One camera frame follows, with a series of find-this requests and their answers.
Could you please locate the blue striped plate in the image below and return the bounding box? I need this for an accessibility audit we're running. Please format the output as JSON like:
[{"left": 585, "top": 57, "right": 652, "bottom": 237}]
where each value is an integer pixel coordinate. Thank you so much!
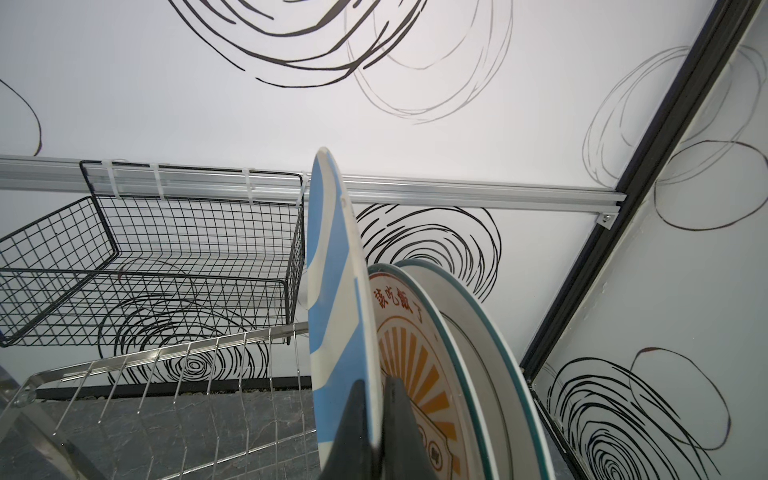
[{"left": 307, "top": 147, "right": 383, "bottom": 479}]

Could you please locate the stainless steel dish rack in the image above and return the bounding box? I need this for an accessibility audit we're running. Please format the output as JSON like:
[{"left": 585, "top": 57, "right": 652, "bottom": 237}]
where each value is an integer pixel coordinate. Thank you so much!
[{"left": 1, "top": 323, "right": 320, "bottom": 479}]

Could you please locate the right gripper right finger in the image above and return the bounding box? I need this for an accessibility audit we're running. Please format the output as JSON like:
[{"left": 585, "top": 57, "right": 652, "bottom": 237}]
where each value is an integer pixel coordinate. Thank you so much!
[{"left": 382, "top": 376, "right": 437, "bottom": 480}]

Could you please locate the orange sunburst plate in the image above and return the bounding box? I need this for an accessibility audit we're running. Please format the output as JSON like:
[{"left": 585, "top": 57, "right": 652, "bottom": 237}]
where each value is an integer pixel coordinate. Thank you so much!
[{"left": 368, "top": 264, "right": 500, "bottom": 479}]

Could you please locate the aluminium wall rail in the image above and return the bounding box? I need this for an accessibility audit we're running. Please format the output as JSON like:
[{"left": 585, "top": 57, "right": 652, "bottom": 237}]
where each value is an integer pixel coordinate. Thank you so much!
[{"left": 1, "top": 154, "right": 625, "bottom": 229}]

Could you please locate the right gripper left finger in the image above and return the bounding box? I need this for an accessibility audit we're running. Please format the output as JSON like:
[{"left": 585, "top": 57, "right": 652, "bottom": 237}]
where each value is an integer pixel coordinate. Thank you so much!
[{"left": 319, "top": 380, "right": 372, "bottom": 480}]

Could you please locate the white plate green cloud outline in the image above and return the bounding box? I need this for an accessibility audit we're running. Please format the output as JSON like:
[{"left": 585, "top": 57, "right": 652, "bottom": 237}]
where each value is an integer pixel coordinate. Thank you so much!
[{"left": 397, "top": 260, "right": 555, "bottom": 479}]

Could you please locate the black wire wall basket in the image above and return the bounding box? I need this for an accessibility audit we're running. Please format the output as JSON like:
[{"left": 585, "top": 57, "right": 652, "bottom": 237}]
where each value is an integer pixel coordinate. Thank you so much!
[{"left": 1, "top": 161, "right": 306, "bottom": 349}]

